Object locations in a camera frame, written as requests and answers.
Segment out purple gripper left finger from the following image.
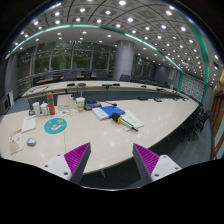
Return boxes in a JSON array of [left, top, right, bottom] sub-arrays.
[[43, 142, 92, 186]]

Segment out white mug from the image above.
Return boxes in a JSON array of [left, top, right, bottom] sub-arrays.
[[33, 102, 40, 116]]

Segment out white jar with lid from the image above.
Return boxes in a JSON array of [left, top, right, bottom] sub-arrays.
[[40, 102, 48, 116]]

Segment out white paper booklet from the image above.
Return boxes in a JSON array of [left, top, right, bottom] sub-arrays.
[[22, 116, 36, 132]]

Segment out blue folder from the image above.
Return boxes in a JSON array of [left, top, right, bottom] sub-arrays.
[[101, 106, 125, 117]]

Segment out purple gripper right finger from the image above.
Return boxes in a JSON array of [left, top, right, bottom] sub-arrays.
[[132, 143, 183, 186]]

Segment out white paper sheets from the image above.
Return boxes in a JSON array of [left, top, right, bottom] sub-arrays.
[[122, 110, 144, 128]]

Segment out red white leaflet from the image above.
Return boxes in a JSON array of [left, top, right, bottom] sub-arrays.
[[9, 129, 23, 154]]

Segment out beige paper bag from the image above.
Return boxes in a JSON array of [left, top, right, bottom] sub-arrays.
[[57, 94, 76, 110]]

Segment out grey round column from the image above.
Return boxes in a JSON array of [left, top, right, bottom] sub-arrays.
[[113, 40, 135, 80]]

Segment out yellow black umbrella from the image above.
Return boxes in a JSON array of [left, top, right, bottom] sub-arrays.
[[111, 113, 138, 131]]

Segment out round teal fan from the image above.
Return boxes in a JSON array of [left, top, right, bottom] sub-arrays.
[[44, 118, 67, 134]]

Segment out green paper cup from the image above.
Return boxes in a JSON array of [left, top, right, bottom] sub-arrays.
[[76, 97, 85, 112]]

